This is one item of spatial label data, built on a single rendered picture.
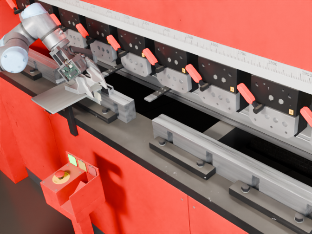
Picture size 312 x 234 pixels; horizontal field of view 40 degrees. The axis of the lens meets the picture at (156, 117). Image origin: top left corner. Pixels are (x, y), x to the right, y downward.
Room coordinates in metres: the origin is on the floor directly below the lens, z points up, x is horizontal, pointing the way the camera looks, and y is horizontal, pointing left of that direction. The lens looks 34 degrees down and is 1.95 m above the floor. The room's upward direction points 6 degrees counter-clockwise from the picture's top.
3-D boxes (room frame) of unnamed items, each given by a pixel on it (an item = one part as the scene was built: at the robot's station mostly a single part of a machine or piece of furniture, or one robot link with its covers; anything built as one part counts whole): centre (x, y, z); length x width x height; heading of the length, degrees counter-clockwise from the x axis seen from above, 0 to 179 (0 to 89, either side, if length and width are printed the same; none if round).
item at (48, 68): (2.19, 0.63, 0.92); 0.50 x 0.06 x 0.10; 40
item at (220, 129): (1.56, -0.41, 0.81); 0.64 x 0.08 x 0.14; 130
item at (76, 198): (1.33, 0.38, 0.75); 0.20 x 0.16 x 0.18; 46
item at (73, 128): (1.65, 0.41, 0.88); 0.14 x 0.04 x 0.22; 130
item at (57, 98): (1.68, 0.38, 1.00); 0.26 x 0.18 x 0.01; 130
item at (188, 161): (1.27, -0.08, 0.89); 0.30 x 0.05 x 0.03; 40
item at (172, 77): (1.33, -0.10, 1.26); 0.15 x 0.09 x 0.17; 40
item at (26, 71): (2.19, 0.70, 0.89); 0.30 x 0.05 x 0.03; 40
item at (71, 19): (1.79, 0.29, 1.26); 0.15 x 0.09 x 0.17; 40
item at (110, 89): (1.75, 0.25, 0.98); 0.20 x 0.03 x 0.03; 40
